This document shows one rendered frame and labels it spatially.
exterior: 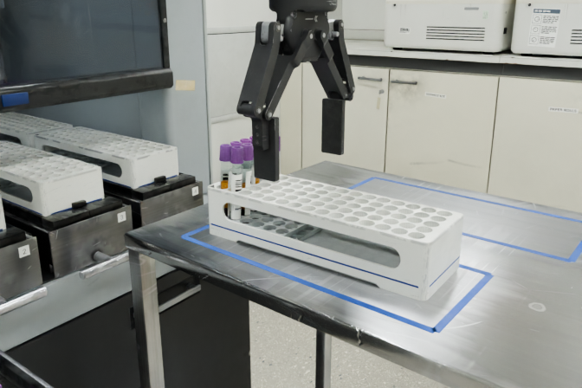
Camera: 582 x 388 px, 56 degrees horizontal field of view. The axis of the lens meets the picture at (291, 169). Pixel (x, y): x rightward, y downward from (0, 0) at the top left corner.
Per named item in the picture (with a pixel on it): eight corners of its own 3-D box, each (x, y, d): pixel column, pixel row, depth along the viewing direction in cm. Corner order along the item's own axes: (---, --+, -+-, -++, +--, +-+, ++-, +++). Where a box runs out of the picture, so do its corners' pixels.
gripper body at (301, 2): (309, -30, 54) (308, 66, 57) (352, -26, 61) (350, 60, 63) (251, -27, 58) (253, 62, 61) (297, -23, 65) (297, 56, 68)
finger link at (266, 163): (279, 117, 58) (274, 118, 57) (279, 180, 60) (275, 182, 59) (256, 113, 60) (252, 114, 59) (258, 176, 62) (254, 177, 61)
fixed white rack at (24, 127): (-39, 143, 125) (-44, 115, 123) (5, 135, 132) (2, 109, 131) (31, 164, 108) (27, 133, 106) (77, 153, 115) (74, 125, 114)
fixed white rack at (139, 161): (36, 165, 107) (32, 134, 105) (82, 155, 114) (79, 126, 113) (134, 197, 90) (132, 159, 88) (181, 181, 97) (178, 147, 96)
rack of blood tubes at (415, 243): (206, 232, 71) (204, 186, 69) (255, 210, 79) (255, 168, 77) (424, 302, 54) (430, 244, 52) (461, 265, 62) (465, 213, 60)
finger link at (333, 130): (321, 98, 70) (325, 97, 70) (320, 151, 72) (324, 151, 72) (342, 100, 68) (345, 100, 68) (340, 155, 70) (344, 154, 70)
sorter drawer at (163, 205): (-50, 171, 127) (-57, 132, 125) (9, 158, 138) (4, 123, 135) (161, 251, 85) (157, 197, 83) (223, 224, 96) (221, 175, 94)
